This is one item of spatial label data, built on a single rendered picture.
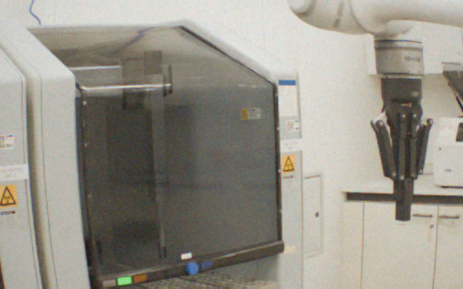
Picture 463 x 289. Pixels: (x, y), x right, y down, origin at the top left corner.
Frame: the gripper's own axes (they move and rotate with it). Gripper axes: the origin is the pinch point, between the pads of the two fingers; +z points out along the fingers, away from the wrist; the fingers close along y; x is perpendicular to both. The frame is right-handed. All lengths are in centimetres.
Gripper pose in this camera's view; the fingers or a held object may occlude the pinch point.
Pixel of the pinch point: (403, 199)
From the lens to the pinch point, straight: 122.2
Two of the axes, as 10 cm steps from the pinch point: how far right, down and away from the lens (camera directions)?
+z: 0.3, 10.0, 0.6
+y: 9.2, -0.5, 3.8
